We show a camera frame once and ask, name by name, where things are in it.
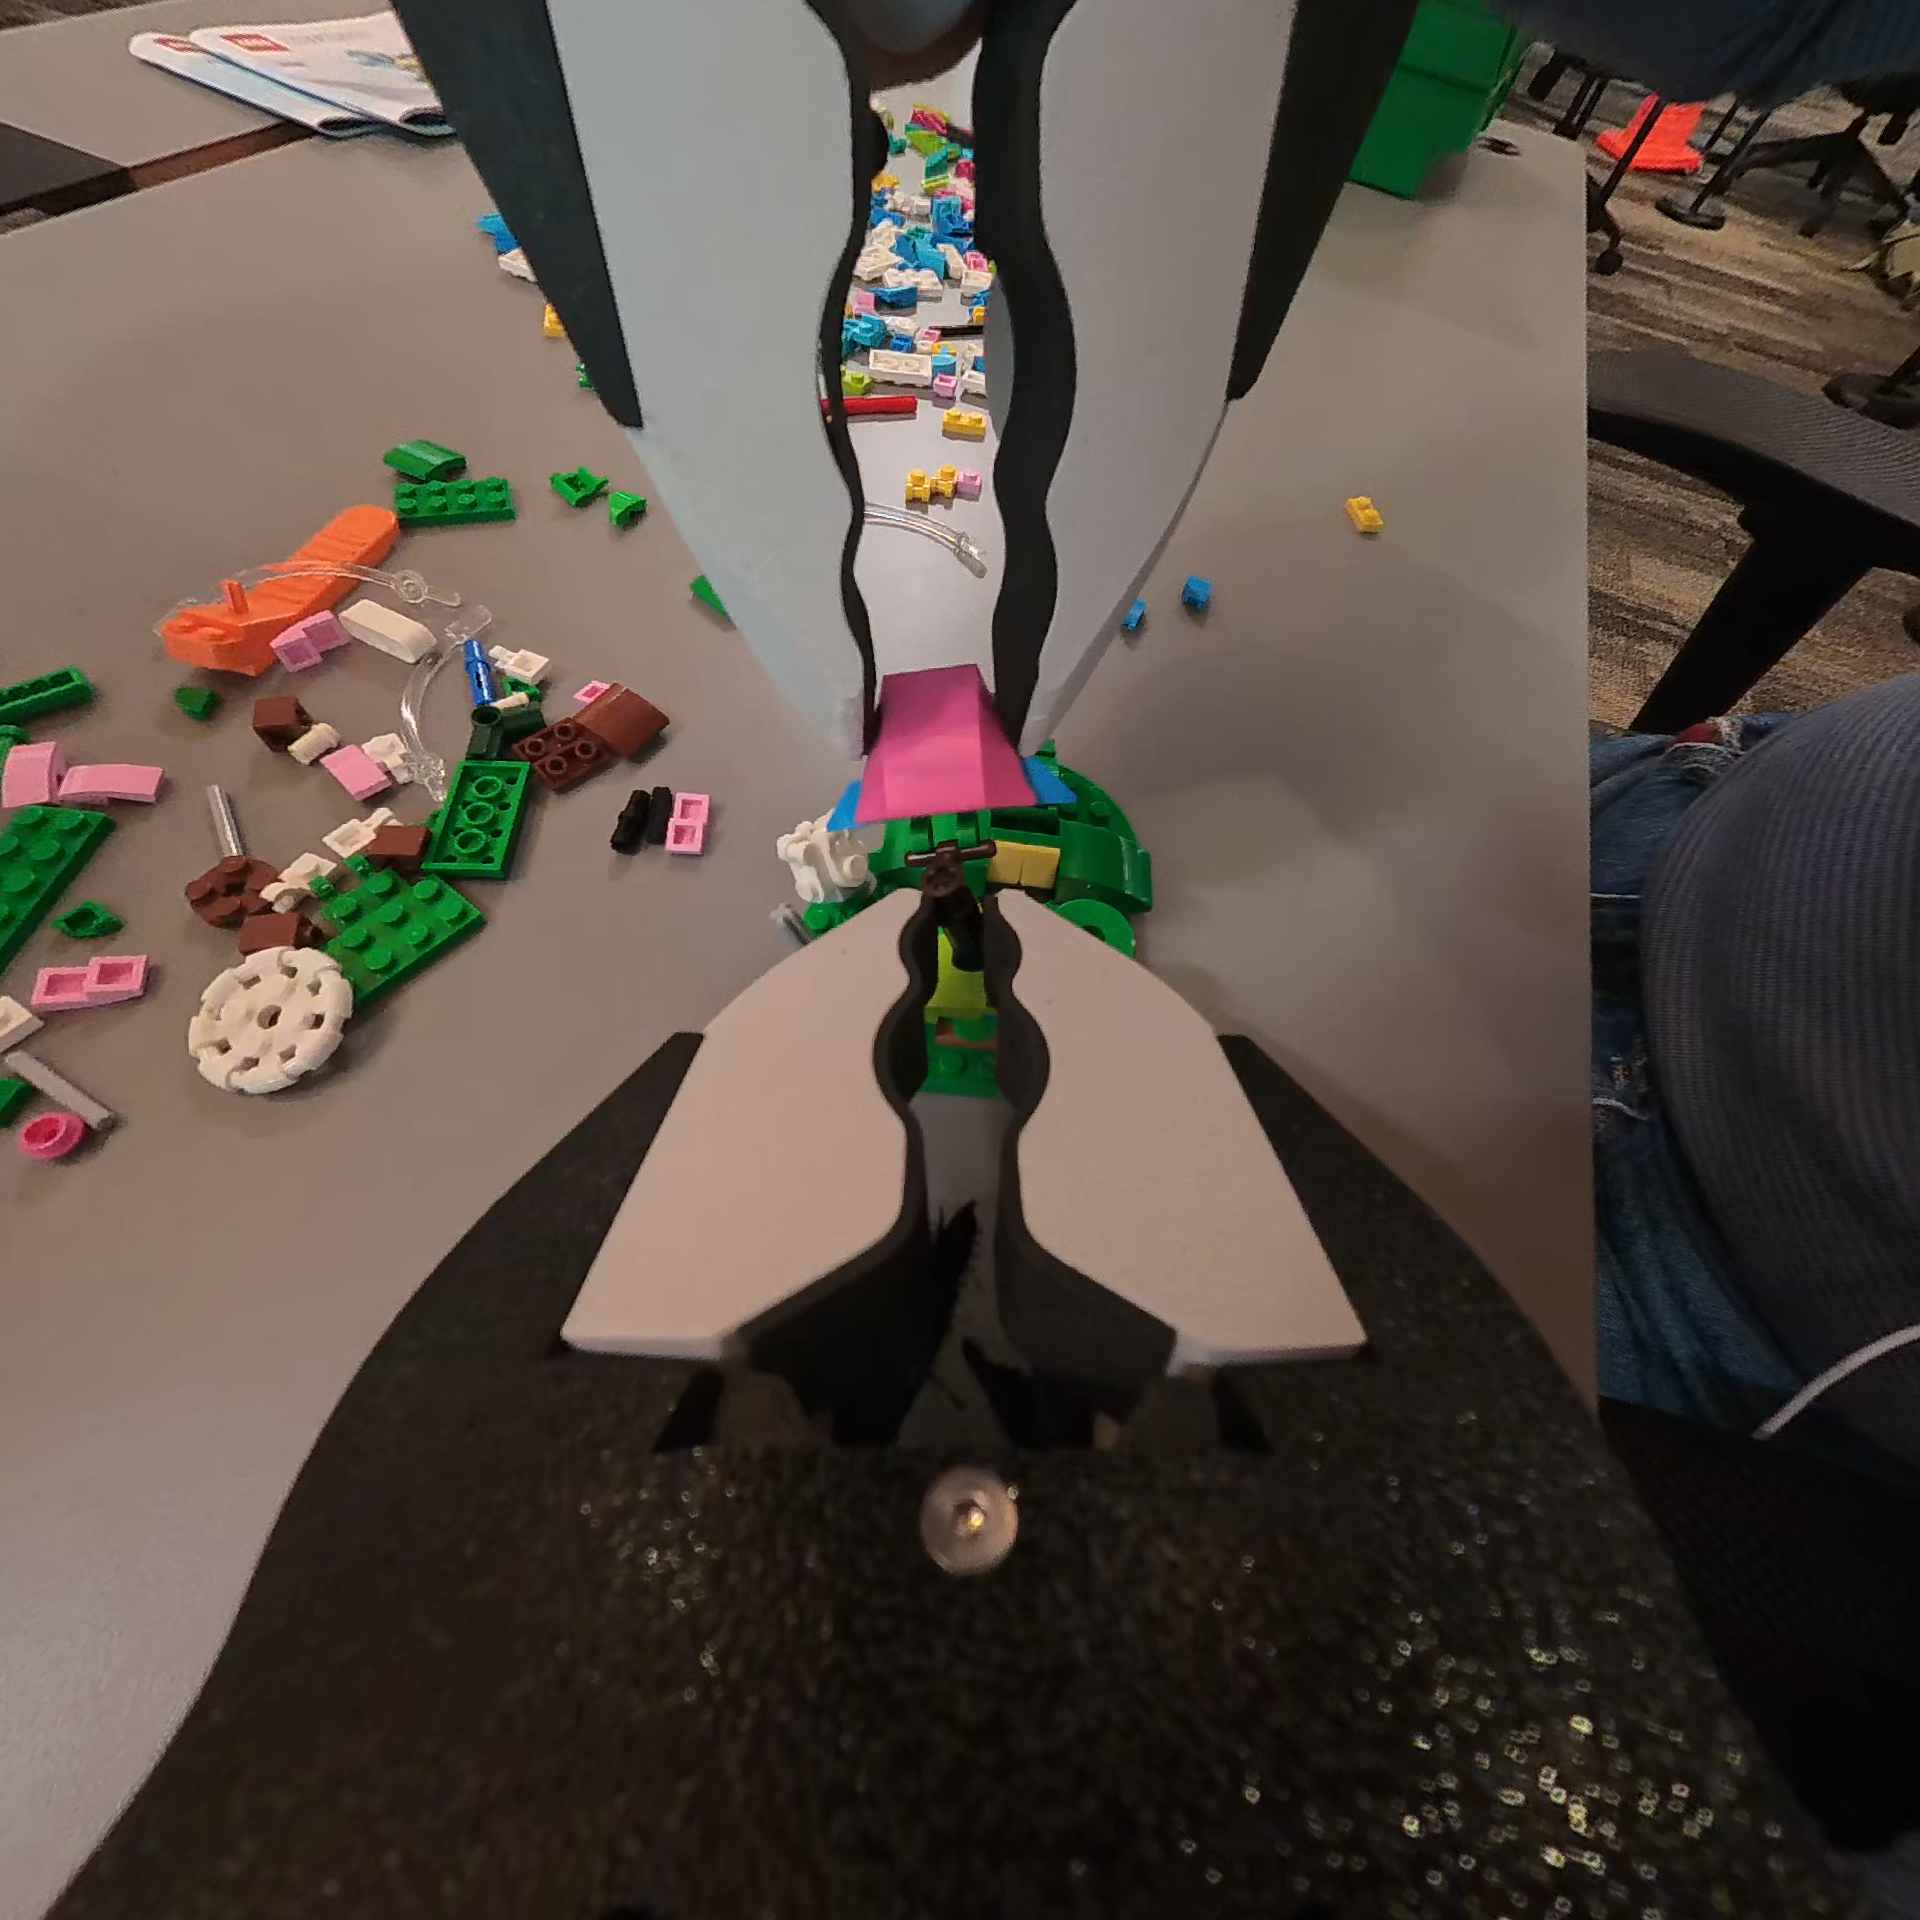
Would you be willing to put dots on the black office chair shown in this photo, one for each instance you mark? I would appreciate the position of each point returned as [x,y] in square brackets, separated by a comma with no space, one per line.
[1771,435]
[1876,106]

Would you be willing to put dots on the green lego model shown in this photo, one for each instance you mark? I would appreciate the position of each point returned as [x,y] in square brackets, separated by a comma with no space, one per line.
[1096,869]

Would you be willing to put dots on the cluster of green brown lego pieces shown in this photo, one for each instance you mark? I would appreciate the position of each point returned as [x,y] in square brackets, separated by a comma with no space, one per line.
[476,818]

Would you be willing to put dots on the person's blue jeans leg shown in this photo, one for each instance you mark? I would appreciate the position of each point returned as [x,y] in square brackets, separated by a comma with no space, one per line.
[1652,1201]

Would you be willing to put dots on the green storage box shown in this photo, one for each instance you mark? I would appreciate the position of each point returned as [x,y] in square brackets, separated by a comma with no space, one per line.
[1424,120]

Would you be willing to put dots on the pile of colourful lego bricks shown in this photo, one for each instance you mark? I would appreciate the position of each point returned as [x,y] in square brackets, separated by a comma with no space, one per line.
[908,294]

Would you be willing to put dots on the white round lego wheel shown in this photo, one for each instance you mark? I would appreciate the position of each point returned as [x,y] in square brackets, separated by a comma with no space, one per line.
[242,997]

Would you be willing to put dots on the person's grey ribbed sweater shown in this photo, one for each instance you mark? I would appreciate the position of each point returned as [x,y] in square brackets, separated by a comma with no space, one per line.
[1799,975]

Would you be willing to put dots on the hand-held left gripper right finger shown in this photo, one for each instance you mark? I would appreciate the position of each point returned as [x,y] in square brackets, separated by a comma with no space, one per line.
[1171,1170]

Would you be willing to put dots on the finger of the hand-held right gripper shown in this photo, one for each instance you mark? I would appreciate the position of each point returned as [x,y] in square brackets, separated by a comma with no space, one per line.
[706,301]
[1156,301]

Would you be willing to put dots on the white instruction booklet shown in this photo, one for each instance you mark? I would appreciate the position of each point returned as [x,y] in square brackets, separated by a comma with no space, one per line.
[181,57]
[331,67]

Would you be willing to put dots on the orange lego piece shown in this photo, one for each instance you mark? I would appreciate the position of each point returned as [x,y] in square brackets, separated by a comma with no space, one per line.
[339,542]

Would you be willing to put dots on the orange floor cone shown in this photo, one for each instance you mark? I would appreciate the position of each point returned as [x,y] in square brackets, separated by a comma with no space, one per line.
[1652,143]

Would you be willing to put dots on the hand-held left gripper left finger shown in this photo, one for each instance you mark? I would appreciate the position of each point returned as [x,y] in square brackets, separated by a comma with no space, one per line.
[751,1170]

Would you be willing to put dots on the pink lego roof piece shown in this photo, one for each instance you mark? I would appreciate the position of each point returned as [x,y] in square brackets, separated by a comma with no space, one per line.
[939,751]

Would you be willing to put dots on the clear lego tube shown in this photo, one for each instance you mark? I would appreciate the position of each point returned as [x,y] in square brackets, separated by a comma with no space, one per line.
[922,523]

